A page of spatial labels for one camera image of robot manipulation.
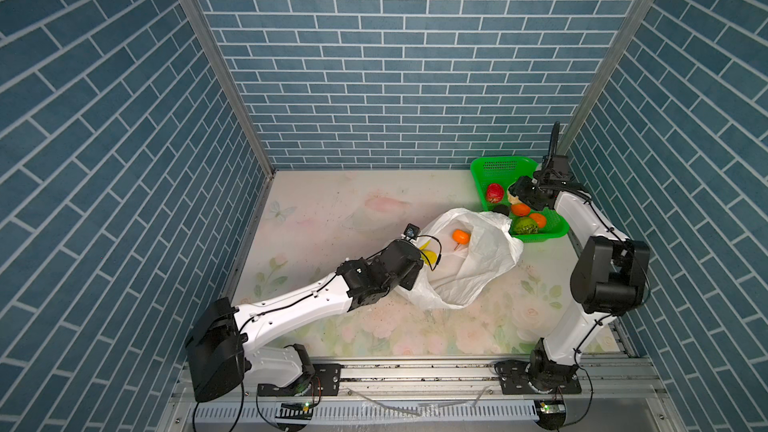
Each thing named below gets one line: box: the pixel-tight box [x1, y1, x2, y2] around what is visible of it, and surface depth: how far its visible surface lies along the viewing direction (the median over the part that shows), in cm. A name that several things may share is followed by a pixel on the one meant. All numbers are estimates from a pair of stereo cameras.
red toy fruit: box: [486, 183, 504, 203], surface depth 110 cm
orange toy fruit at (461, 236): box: [452, 229, 471, 245], surface depth 98 cm
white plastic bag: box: [395, 208, 523, 310], surface depth 82 cm
